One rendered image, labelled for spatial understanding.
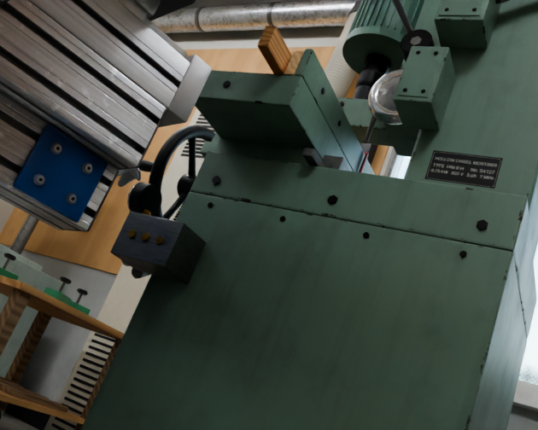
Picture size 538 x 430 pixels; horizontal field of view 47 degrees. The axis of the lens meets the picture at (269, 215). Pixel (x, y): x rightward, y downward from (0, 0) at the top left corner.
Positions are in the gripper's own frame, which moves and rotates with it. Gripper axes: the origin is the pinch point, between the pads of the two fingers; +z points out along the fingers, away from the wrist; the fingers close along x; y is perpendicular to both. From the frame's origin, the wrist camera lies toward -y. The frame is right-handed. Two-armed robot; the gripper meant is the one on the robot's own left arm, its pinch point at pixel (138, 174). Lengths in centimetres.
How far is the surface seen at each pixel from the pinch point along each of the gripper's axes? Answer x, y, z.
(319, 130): 10.4, -31.1, 33.6
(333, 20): -143, -118, -139
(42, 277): -130, 85, -128
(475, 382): 11, -18, 83
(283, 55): 25, -33, 28
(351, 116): -7.5, -42.0, 22.3
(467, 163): 0, -46, 53
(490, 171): 0, -47, 57
